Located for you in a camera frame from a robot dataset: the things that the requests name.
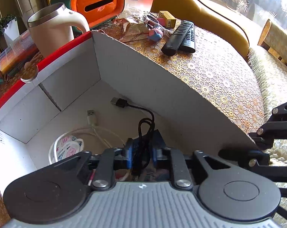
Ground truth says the black USB cable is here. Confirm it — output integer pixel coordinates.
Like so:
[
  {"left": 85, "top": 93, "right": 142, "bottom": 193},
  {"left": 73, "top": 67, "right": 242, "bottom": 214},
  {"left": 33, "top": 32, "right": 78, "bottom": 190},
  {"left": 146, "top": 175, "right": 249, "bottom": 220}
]
[{"left": 110, "top": 97, "right": 156, "bottom": 176}]

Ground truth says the potted green plant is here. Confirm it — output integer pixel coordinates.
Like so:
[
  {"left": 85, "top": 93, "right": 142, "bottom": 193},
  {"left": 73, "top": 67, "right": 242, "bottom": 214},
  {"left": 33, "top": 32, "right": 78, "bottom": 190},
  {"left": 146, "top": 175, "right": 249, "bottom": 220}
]
[{"left": 0, "top": 14, "right": 17, "bottom": 52}]

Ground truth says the small blue pink toy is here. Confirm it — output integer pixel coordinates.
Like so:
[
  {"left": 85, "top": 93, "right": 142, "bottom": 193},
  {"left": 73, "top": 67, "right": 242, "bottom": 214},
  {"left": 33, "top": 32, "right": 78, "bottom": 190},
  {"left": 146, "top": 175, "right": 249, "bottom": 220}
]
[{"left": 148, "top": 27, "right": 163, "bottom": 42}]

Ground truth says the red cardboard box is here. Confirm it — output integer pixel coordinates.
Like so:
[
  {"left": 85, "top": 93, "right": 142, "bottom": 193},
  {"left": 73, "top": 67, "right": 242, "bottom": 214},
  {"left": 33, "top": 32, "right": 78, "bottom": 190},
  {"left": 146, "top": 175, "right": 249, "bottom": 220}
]
[{"left": 0, "top": 31, "right": 255, "bottom": 192}]

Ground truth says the shiny snack wrapper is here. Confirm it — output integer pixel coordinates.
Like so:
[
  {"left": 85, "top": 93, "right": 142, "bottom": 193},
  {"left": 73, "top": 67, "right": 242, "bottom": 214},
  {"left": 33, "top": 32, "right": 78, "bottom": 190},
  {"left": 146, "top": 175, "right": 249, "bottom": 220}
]
[{"left": 113, "top": 17, "right": 150, "bottom": 43}]

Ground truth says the white USB cable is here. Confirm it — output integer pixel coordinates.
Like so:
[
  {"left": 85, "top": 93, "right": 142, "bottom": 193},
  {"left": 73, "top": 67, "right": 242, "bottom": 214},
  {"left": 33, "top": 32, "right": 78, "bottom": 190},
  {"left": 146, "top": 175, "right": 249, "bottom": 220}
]
[{"left": 48, "top": 109, "right": 128, "bottom": 165}]

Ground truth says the cream kettle mug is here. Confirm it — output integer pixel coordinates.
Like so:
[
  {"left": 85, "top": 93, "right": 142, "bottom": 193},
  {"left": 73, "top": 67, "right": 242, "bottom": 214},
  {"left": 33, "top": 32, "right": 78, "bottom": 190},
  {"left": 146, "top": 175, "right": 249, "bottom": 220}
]
[{"left": 27, "top": 3, "right": 90, "bottom": 58}]

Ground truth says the small yellow box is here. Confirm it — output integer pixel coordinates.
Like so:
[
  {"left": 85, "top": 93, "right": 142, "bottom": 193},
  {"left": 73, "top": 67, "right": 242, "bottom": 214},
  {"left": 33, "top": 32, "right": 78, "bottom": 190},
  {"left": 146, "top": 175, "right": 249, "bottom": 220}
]
[{"left": 158, "top": 10, "right": 177, "bottom": 29}]

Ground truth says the patterned seat cushion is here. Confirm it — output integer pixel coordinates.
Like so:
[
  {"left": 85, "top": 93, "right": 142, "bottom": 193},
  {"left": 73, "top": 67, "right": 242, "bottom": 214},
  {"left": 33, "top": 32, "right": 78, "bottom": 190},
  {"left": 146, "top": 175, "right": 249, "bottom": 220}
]
[{"left": 247, "top": 18, "right": 287, "bottom": 226}]

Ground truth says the yellow chair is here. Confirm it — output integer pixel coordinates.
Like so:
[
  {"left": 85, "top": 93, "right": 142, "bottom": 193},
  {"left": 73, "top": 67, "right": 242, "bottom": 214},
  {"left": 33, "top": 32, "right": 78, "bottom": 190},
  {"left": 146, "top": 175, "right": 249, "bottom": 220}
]
[{"left": 151, "top": 0, "right": 250, "bottom": 60}]

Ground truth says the black remote control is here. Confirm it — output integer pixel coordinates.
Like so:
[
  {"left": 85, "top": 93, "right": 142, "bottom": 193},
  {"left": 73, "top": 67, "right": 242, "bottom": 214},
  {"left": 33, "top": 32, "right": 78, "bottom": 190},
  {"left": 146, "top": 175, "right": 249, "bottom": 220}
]
[
  {"left": 162, "top": 20, "right": 194, "bottom": 57},
  {"left": 178, "top": 25, "right": 196, "bottom": 53}
]

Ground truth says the colourful plastic organizer box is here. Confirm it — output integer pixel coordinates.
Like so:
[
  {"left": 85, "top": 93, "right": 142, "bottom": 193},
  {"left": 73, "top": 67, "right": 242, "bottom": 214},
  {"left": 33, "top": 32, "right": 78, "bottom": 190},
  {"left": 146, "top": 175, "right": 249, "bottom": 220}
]
[{"left": 0, "top": 30, "right": 39, "bottom": 75}]

